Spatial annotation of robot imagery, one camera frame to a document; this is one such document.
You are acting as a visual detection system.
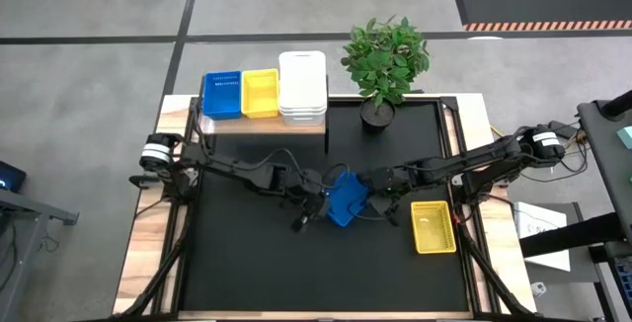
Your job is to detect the black side desk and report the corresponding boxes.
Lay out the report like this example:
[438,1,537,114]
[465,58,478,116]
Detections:
[517,89,632,322]

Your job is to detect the wooden shelf black legs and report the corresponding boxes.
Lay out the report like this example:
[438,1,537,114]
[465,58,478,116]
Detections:
[196,74,331,155]

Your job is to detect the gray metal desk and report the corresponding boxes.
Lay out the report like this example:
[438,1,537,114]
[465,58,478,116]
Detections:
[0,188,80,322]

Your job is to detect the black power adapter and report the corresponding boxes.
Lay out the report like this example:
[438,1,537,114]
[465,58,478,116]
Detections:
[548,120,577,135]

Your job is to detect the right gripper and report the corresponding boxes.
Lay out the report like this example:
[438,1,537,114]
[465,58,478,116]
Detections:
[362,166,414,228]

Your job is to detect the dark screen blue light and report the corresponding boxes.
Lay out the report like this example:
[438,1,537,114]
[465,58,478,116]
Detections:
[0,159,29,195]

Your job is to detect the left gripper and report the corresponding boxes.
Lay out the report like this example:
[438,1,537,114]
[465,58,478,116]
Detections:
[281,167,331,232]

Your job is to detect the black floor mat striped edge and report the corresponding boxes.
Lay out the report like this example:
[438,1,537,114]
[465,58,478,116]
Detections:
[452,0,632,33]

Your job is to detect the black aluminium rig frame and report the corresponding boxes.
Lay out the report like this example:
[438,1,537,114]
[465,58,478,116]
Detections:
[112,74,539,322]

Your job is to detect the white cardboard box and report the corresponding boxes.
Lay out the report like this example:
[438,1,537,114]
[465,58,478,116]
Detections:
[513,201,572,273]

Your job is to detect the green potted plant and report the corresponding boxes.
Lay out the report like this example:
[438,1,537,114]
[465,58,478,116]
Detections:
[340,14,431,134]

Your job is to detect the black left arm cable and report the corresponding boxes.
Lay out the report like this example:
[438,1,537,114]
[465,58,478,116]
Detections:
[216,147,353,193]

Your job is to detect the teal box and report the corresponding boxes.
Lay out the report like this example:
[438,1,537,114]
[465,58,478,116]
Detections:
[616,124,632,151]

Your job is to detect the blue crate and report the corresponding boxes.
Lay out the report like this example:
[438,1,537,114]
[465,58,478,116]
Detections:
[613,256,632,316]

